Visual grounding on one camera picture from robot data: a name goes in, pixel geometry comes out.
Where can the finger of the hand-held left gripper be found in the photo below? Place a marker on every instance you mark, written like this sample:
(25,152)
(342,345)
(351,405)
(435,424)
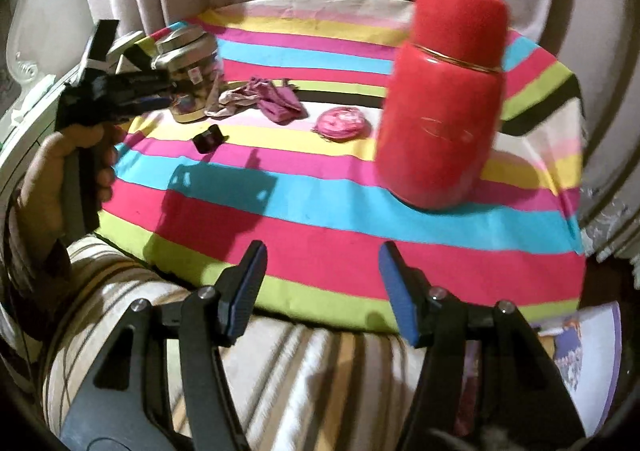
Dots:
(142,103)
(145,81)

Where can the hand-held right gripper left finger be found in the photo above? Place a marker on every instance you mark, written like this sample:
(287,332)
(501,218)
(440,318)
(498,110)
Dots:
(245,286)

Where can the person's left hand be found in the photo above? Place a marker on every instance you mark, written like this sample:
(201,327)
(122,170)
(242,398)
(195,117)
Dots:
(42,181)

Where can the lavender cardboard box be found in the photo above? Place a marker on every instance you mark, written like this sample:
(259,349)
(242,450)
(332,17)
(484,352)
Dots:
(595,356)

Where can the colourful striped tablecloth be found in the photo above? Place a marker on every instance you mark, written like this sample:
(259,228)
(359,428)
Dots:
(300,211)

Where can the gold lidded snack jar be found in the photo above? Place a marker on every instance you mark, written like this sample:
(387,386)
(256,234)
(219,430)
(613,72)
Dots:
(195,66)

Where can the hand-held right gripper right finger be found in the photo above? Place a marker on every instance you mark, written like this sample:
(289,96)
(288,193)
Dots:
(400,293)

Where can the pink round coin purse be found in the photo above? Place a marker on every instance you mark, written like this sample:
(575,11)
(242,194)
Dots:
(342,123)

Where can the person's left forearm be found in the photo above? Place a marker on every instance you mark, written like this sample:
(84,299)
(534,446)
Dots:
(30,276)

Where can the small black object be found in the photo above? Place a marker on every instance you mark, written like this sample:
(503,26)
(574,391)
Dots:
(210,138)

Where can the beige brown striped towel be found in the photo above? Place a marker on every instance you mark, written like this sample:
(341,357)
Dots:
(300,381)

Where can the red thermos flask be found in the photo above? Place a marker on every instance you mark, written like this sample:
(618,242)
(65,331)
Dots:
(440,131)

